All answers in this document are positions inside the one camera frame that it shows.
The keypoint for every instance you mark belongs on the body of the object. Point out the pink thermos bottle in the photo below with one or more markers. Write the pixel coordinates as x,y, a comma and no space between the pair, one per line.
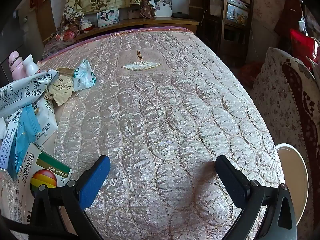
15,62

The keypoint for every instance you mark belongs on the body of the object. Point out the medicine box with rainbow ball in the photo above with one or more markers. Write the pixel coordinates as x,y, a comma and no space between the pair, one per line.
47,165

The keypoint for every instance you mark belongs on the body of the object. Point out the white printed wrapper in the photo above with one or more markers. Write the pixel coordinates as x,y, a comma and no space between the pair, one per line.
22,92

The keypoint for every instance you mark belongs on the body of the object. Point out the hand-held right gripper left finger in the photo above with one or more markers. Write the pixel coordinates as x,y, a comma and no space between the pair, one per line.
96,180

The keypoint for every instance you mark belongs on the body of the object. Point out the blue packet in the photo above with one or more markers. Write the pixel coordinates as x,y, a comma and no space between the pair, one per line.
23,135

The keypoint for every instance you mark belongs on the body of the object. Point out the floral patterned sofa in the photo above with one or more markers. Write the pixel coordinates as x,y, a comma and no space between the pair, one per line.
270,92

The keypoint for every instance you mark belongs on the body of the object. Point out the white plastic bottle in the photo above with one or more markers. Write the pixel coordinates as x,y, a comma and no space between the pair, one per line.
30,66

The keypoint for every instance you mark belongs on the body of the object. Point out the floral fabric pile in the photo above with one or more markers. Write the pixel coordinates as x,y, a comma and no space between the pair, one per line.
72,27

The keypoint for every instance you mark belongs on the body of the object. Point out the white and green milk carton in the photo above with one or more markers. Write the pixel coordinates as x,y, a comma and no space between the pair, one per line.
47,122

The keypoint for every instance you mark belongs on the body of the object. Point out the red and white patterned blanket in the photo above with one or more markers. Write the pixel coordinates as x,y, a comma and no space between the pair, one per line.
305,105

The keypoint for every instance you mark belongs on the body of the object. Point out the green and white plastic wrapper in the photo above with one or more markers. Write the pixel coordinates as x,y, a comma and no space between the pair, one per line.
83,77

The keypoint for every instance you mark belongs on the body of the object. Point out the white printed box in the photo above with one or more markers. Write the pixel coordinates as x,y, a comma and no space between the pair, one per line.
237,13

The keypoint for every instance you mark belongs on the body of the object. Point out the brown patterned cloth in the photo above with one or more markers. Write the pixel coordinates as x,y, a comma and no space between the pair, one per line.
148,2

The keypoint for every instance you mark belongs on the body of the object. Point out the crumpled beige cloth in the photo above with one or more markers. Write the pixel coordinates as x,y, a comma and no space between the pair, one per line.
60,90

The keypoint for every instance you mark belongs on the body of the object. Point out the wooden headboard shelf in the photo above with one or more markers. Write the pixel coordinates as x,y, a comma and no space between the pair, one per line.
175,22

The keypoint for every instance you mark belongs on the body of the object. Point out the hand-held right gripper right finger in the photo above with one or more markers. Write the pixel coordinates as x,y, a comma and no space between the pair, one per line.
231,180

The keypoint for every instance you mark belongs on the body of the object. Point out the dark wooden chair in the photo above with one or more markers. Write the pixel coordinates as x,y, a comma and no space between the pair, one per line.
223,30

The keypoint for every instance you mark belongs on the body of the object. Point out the framed couple photo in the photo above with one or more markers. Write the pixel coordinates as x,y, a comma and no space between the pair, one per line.
108,17

